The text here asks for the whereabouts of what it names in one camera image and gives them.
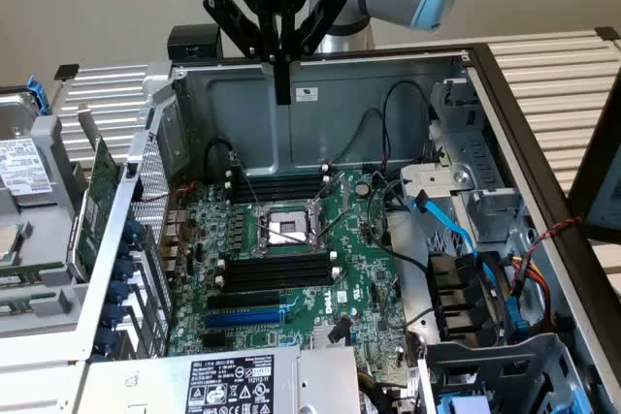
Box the black box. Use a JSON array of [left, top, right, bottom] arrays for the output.
[[167, 24, 224, 64]]

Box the open grey PC case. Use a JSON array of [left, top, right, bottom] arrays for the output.
[[0, 43, 621, 414]]

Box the metal socket locking lever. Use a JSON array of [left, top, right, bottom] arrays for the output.
[[317, 209, 351, 244], [231, 154, 266, 210]]

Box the metal socket cover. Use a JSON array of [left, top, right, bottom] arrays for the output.
[[310, 170, 351, 240]]

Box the graphics card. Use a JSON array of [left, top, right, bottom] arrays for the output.
[[64, 102, 128, 285]]

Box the grey metal disk bay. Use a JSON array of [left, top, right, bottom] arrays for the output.
[[429, 75, 533, 246]]

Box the CPU socket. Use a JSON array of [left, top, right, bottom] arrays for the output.
[[246, 198, 326, 260]]

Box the Toshiba hard disk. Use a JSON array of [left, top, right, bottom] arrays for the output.
[[0, 88, 57, 214]]

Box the green Dell motherboard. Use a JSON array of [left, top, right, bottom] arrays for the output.
[[167, 169, 413, 376]]

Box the long black expansion slot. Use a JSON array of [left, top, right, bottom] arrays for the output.
[[207, 290, 282, 311]]

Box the blue expansion slot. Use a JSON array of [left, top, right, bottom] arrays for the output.
[[203, 309, 285, 332]]

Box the silver CPU chip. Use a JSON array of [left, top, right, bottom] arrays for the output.
[[0, 222, 28, 265]]

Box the dark framed panel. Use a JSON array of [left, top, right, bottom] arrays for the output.
[[566, 88, 621, 299]]

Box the silver chipset heatsink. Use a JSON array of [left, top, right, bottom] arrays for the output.
[[312, 324, 354, 350]]

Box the blue plastic latch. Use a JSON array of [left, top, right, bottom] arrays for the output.
[[505, 297, 531, 334]]

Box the grey power supply unit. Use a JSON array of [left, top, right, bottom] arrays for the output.
[[85, 345, 363, 414]]

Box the grey metal disk cage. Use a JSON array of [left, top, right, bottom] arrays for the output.
[[420, 333, 601, 414]]

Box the blue plastic block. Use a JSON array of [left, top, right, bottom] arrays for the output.
[[436, 393, 489, 414]]

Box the red black twisted wire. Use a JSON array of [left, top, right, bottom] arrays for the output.
[[169, 180, 200, 202], [526, 216, 583, 260]]

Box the silver metal bracket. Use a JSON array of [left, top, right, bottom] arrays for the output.
[[400, 164, 475, 215]]

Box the blue disk carrier rail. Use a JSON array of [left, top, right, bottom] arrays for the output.
[[26, 74, 52, 119]]

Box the blue SATA wire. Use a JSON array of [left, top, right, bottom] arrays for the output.
[[409, 189, 494, 289]]

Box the black fan duct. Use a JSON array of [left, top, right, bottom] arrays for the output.
[[425, 251, 508, 343]]

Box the coloured power wire bundle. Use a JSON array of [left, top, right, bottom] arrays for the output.
[[499, 253, 554, 333]]

